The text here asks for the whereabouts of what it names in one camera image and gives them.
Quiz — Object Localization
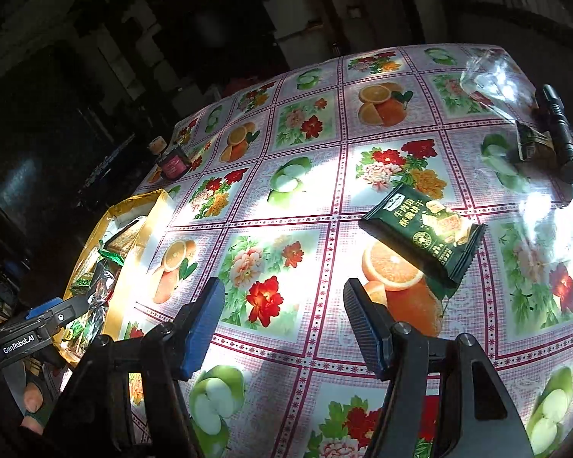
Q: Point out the silver foil snack bag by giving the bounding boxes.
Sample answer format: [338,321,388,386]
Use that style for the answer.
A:
[62,258,121,358]

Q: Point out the dark green biscuit packet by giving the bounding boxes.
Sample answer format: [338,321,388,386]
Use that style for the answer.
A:
[359,183,486,299]

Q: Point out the green-edged clear cracker pack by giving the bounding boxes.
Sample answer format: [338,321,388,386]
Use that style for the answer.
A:
[98,216,147,267]

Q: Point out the person's left hand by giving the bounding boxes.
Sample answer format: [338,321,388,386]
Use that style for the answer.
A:
[21,382,48,435]

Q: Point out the yellow cardboard box tray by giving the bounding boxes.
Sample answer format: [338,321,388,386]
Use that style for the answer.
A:
[53,189,176,365]

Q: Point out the floral fruit-print tablecloth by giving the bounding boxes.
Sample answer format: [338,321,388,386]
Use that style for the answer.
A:
[119,44,573,457]

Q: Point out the dark jar with pink label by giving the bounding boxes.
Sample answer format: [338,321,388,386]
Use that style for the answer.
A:
[148,135,192,184]

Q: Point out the black flashlight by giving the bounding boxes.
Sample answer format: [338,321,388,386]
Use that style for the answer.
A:
[536,84,573,184]

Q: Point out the clear plastic bag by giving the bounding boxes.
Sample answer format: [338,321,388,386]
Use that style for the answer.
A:
[460,47,537,122]

